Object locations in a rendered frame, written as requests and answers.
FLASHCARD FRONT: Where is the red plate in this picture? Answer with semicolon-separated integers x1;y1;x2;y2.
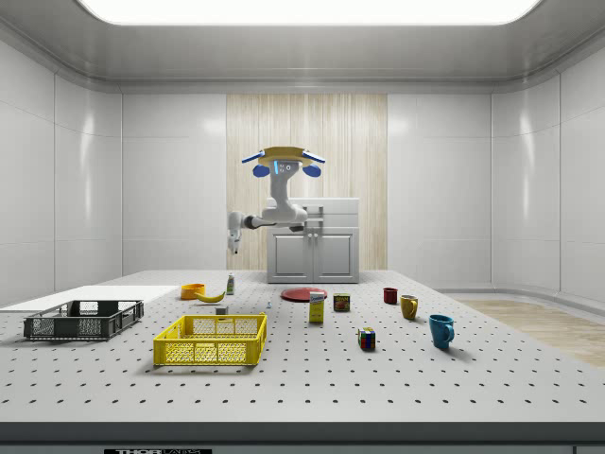
280;287;329;305

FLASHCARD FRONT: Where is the yellow and white box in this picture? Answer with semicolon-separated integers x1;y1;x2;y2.
308;290;329;324

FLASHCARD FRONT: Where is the blue mug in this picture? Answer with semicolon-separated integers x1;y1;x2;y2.
427;313;457;351

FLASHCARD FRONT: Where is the dark grey basket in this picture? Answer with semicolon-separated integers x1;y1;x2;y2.
23;299;146;343

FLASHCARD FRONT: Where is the yellow basket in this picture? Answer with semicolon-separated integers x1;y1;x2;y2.
152;313;269;368

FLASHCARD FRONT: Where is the white cabinet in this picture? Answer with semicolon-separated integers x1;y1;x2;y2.
266;197;361;285

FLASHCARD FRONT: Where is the yellow mug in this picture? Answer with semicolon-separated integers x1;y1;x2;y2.
399;293;421;322

